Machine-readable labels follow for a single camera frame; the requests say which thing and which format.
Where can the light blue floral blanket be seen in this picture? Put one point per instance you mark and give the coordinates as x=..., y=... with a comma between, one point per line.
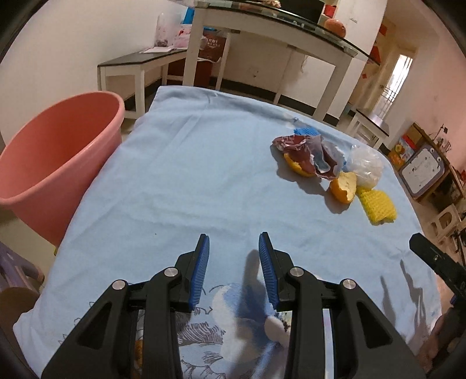
x=182, y=182

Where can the purple plastic stool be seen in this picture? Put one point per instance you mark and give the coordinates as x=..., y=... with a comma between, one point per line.
x=14, y=262

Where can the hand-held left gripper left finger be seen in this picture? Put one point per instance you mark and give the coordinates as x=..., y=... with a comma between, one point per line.
x=200, y=273

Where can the red paper wall decoration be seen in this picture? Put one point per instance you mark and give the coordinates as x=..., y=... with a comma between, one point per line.
x=376, y=54

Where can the small black-topped white stool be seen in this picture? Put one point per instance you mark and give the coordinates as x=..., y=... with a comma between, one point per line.
x=371, y=120

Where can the red white plastic bag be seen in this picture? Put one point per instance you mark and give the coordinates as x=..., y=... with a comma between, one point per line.
x=182, y=36

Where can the black television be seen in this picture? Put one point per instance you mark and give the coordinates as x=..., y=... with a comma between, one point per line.
x=309, y=9

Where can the pink plastic bucket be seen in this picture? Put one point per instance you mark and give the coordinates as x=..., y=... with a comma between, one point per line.
x=54, y=153

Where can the person's right hand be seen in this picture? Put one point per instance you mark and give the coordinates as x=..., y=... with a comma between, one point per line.
x=431, y=350

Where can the blue foam fruit net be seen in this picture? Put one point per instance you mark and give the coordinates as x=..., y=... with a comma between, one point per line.
x=305, y=130

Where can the crumpled maroon grey wrapper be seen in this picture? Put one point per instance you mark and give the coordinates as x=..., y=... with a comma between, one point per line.
x=302, y=156

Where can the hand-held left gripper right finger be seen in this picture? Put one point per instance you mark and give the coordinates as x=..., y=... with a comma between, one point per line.
x=267, y=273

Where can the white table with glass top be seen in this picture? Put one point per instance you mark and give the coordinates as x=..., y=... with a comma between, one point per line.
x=255, y=31

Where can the black-topped white bench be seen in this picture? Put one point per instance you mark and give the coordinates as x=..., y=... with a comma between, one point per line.
x=127, y=60

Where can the yellow orange peel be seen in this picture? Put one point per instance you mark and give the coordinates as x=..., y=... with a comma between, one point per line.
x=342, y=189
x=295, y=167

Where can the white plastic stool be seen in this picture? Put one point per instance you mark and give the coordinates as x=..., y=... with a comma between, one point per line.
x=446, y=218

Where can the clear plastic bag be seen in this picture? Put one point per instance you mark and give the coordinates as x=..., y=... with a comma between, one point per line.
x=164, y=31

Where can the white paper sheet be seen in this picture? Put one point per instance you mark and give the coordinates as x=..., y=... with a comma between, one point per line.
x=156, y=50

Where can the yellow foam fruit net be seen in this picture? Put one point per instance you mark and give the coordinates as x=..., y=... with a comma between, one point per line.
x=378, y=207

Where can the brown round stool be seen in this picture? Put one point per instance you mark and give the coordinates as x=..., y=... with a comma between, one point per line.
x=18, y=302

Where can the red box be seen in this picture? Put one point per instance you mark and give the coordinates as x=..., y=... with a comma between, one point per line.
x=329, y=11

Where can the blue bag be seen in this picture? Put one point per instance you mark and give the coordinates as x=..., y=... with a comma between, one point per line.
x=189, y=16

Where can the dark brown carton box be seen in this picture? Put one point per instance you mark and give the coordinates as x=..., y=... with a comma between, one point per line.
x=211, y=47

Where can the colourful carton box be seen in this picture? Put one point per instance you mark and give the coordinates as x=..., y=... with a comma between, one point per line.
x=400, y=149

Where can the orange pink ball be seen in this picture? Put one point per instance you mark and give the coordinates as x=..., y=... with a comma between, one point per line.
x=335, y=27

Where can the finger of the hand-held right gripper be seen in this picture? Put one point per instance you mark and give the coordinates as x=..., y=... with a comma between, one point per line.
x=433, y=257

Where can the white shelf cabinet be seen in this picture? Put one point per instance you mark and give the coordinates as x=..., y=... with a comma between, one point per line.
x=360, y=14

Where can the low wooden desk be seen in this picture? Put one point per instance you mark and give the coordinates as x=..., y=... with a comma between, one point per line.
x=453, y=182

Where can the children's drawing board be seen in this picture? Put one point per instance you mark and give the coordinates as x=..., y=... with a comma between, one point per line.
x=424, y=169

